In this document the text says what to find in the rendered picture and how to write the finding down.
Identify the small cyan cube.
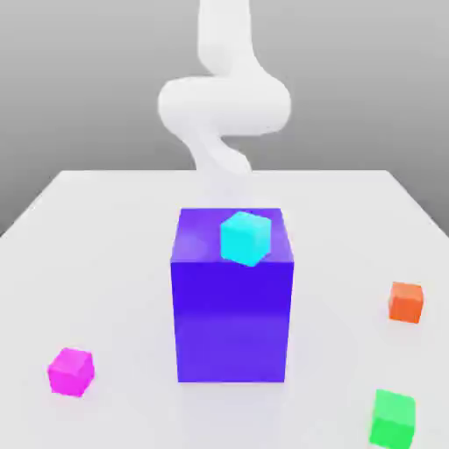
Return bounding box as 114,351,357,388
219,210,273,268

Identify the small orange cube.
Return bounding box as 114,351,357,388
388,281,424,324

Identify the small magenta cube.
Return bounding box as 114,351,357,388
46,346,96,398

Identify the small green cube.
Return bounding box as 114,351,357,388
368,388,417,449

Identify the large purple box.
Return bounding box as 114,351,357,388
169,207,296,384

